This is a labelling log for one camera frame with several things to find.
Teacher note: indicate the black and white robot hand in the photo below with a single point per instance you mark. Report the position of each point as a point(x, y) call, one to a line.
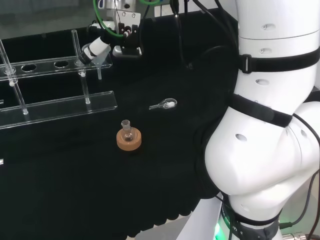
point(100, 47)

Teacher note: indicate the clear plastic funnel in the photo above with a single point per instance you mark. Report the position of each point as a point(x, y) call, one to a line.
point(99, 73)

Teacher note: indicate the clear funnel stand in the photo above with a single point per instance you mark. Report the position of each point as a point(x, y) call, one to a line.
point(62, 107)

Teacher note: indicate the glass weighing funnel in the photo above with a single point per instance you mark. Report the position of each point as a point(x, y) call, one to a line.
point(170, 103)

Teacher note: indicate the small round-bottom flask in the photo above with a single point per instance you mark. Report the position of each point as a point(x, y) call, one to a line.
point(128, 136)

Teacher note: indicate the black bench cloth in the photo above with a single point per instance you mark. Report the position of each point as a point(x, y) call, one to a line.
point(75, 187)

